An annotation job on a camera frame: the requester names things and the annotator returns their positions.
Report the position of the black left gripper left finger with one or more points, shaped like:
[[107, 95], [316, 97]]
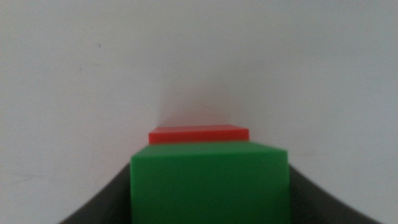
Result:
[[115, 208]]

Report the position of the green cube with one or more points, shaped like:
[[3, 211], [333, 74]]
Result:
[[210, 186]]

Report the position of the red cube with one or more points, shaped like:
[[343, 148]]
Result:
[[199, 134]]

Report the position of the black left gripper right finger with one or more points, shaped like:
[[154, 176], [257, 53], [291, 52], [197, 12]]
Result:
[[311, 208]]

